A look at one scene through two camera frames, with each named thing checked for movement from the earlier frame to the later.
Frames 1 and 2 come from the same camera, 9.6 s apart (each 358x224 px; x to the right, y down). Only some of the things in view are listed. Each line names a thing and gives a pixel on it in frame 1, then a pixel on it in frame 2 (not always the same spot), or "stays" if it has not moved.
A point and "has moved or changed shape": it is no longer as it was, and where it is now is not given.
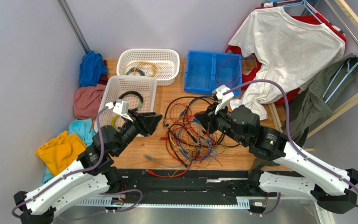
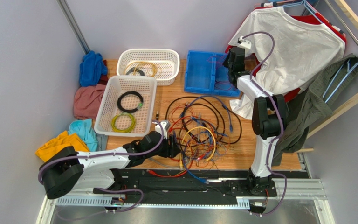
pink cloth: [87, 101] stays
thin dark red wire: [240, 73] has moved or changed shape
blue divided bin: [205, 72] stays
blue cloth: [92, 68] stays
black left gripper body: [145, 129] to [167, 150]
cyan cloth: [84, 129] stays
